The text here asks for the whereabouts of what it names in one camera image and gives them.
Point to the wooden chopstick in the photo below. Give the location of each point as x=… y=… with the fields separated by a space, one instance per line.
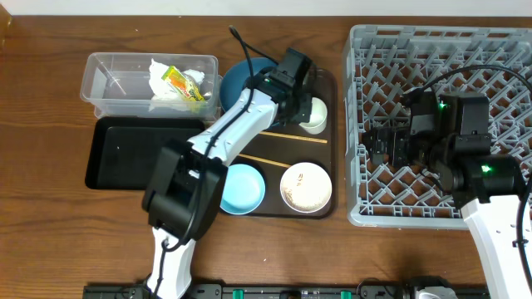
x=265 y=161
x=294 y=137

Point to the upper wooden chopstick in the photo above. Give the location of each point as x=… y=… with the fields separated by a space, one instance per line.
x=294 y=137

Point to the black tray bin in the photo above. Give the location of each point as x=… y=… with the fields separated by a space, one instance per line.
x=124 y=150

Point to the clear plastic bin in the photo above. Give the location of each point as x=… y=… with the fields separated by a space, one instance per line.
x=120 y=84

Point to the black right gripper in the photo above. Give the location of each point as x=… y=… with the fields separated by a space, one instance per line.
x=391 y=146

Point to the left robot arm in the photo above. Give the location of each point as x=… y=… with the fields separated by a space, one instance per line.
x=184 y=193

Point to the white speckled bowl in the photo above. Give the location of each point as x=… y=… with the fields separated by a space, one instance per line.
x=306 y=187

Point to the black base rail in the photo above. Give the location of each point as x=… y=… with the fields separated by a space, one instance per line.
x=370 y=288

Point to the dark blue plate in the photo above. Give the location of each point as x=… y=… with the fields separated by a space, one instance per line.
x=234 y=79

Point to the grey dishwasher rack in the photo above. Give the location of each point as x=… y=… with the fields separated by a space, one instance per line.
x=381 y=62

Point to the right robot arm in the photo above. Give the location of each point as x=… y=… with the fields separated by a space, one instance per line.
x=489 y=190

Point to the brown serving tray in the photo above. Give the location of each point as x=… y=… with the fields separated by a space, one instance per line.
x=296 y=151

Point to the white tissue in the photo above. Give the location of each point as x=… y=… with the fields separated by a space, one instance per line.
x=160 y=87

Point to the yellow green snack wrapper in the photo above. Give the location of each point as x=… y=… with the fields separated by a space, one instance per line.
x=182 y=84

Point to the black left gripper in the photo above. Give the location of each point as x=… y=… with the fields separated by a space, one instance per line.
x=304 y=116

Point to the lower wooden chopstick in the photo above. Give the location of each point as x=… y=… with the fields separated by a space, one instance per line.
x=265 y=161

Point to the white paper cup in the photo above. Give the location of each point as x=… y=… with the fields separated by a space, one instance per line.
x=318 y=118

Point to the light blue bowl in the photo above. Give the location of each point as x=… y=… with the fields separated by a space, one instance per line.
x=244 y=190

